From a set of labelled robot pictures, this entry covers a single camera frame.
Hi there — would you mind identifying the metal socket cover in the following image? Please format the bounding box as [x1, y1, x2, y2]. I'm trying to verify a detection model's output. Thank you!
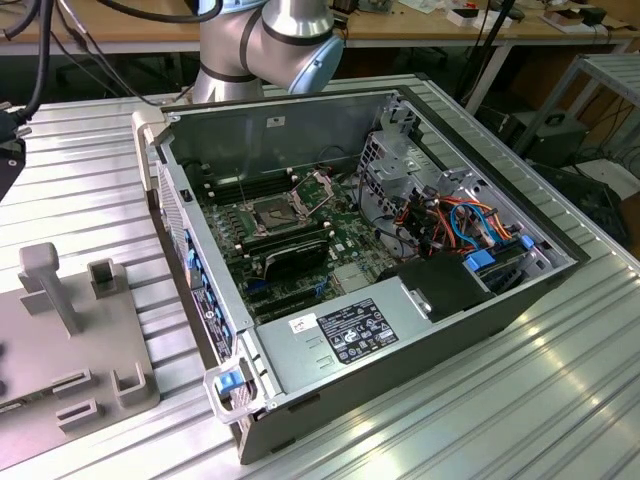
[289, 168, 337, 218]

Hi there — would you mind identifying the CPU socket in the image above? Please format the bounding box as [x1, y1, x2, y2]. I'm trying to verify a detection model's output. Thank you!
[248, 195, 304, 237]

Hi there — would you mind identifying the green motherboard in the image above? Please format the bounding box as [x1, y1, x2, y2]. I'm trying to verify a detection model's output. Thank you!
[192, 158, 401, 326]

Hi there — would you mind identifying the black graphics card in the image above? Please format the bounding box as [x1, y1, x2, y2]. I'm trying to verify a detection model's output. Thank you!
[260, 238, 332, 282]

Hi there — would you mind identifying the silver chipset heatsink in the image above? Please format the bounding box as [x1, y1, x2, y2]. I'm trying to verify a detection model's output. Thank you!
[332, 263, 372, 295]

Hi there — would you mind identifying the silver drive cage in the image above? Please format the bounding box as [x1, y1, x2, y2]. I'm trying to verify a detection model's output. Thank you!
[355, 127, 484, 241]

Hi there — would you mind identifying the silver power supply unit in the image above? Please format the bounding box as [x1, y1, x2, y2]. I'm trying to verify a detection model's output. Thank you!
[253, 278, 437, 397]

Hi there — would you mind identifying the blue card retainer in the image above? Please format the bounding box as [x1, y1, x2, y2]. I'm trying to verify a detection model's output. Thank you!
[183, 227, 199, 287]

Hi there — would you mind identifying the blue disk carrier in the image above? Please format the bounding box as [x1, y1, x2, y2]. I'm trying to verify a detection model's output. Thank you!
[462, 251, 497, 275]

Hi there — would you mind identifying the blue case latch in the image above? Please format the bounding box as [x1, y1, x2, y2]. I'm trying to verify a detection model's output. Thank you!
[212, 370, 242, 397]

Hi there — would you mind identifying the grey open PC case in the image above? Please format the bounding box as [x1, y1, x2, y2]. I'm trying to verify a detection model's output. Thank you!
[130, 87, 592, 466]

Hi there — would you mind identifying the grey parts rack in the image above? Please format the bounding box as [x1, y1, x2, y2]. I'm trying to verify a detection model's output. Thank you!
[0, 242, 162, 444]

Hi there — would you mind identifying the white cardboard box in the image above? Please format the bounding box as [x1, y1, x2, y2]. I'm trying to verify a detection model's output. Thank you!
[446, 7, 514, 30]

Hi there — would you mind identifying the black mesh panel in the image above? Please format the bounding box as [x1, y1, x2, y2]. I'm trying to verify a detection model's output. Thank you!
[529, 162, 632, 244]

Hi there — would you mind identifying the wooden desk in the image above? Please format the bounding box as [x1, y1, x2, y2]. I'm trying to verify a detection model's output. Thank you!
[0, 0, 640, 57]

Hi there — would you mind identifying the brown cardboard box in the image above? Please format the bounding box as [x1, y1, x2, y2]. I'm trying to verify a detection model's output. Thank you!
[541, 7, 586, 32]

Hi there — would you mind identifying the orange wire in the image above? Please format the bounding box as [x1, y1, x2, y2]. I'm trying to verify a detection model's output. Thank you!
[393, 197, 454, 255]

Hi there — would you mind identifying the blue wire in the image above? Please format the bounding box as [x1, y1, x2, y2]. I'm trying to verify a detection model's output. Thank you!
[448, 200, 496, 251]

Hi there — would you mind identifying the black camera bracket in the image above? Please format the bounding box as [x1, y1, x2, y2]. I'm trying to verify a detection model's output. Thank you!
[0, 139, 27, 202]

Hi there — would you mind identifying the thick black cable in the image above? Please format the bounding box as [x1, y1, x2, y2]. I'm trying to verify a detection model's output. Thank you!
[0, 0, 57, 142]

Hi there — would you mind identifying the grey metal frame table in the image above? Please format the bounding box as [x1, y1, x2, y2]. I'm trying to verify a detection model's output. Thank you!
[514, 52, 640, 162]

